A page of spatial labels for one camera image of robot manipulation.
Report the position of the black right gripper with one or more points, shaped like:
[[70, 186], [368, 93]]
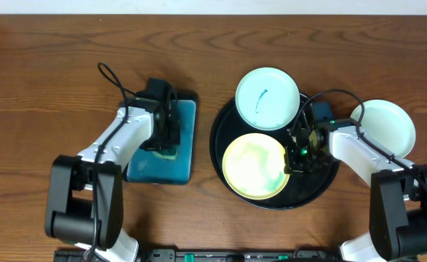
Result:
[[292, 166]]

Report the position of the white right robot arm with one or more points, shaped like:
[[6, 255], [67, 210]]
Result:
[[398, 188]]

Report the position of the light green plate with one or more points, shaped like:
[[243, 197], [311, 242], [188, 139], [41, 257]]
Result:
[[389, 125], [267, 98]]

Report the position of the black rectangular water tray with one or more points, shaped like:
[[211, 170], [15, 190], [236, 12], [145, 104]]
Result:
[[144, 167]]

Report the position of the round black tray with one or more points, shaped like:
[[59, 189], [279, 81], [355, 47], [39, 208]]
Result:
[[300, 189]]

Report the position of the green yellow sponge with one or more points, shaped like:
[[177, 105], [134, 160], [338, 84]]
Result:
[[168, 153]]

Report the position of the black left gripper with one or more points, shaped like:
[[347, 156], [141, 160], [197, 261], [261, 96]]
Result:
[[173, 127]]

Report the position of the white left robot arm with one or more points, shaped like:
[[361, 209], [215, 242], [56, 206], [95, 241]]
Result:
[[85, 200]]

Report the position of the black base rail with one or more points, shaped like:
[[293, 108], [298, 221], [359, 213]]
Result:
[[213, 255]]

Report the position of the yellow plate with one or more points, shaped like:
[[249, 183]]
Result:
[[253, 166]]

